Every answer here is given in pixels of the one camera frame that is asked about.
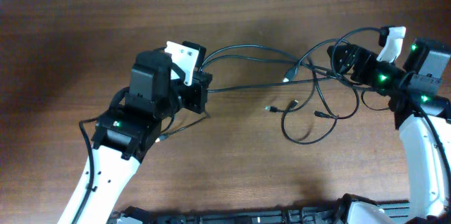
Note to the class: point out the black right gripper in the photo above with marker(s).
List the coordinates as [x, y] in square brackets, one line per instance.
[356, 55]

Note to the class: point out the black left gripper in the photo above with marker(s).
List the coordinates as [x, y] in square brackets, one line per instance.
[197, 88]

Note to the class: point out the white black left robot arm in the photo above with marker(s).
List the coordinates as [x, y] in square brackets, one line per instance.
[161, 83]

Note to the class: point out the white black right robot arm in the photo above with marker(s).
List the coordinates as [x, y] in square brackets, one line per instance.
[422, 117]

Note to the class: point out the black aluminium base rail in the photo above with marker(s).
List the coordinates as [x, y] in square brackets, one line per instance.
[307, 215]

